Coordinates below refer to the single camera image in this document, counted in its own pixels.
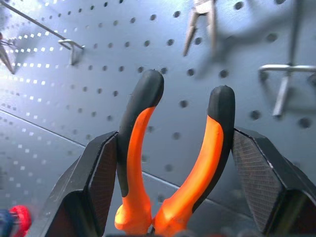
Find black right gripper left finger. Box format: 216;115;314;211
29;130;119;237

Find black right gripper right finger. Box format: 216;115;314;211
231;126;316;235

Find hanging silver metal tool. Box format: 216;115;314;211
183;0;218;57

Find silver tool at left edge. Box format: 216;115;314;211
0;32;16;75

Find orange and black handled pliers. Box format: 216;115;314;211
114;69;236;236

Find red and blue tool handle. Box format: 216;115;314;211
0;205;32;237

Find grey metal pegboard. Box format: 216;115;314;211
0;0;316;229

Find long silver pegboard hook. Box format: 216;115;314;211
0;0;86;66

